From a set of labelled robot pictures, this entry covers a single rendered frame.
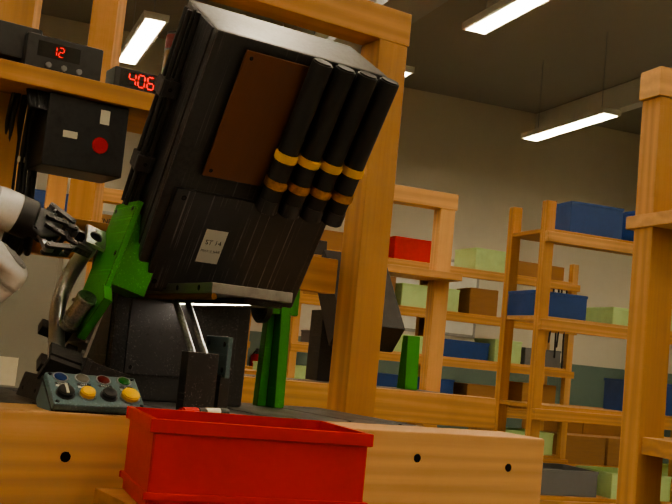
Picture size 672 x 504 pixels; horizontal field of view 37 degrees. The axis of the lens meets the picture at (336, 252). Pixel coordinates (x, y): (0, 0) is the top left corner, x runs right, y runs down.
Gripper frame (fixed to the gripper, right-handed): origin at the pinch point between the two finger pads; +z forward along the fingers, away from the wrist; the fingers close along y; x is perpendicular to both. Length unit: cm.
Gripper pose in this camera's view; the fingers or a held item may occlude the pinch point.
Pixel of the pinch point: (85, 244)
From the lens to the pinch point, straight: 197.2
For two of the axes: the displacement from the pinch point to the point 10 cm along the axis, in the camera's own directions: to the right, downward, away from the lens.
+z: 7.9, 3.9, 4.8
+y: -1.5, -6.3, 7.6
